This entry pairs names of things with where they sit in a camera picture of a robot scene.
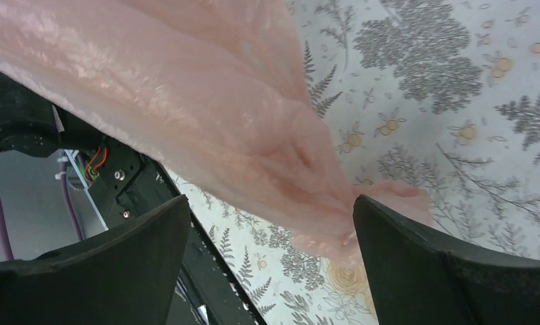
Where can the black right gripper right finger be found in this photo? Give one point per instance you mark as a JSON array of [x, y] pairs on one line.
[[419, 275]]

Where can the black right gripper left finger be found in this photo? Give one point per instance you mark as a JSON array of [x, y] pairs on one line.
[[95, 273]]

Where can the pink plastic trash bag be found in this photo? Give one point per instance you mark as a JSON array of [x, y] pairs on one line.
[[213, 90]]

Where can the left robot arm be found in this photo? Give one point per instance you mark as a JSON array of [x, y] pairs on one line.
[[34, 126]]

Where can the floral patterned table mat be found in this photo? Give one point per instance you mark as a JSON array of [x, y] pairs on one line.
[[443, 95]]

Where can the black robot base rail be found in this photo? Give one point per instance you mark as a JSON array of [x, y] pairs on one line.
[[126, 185]]

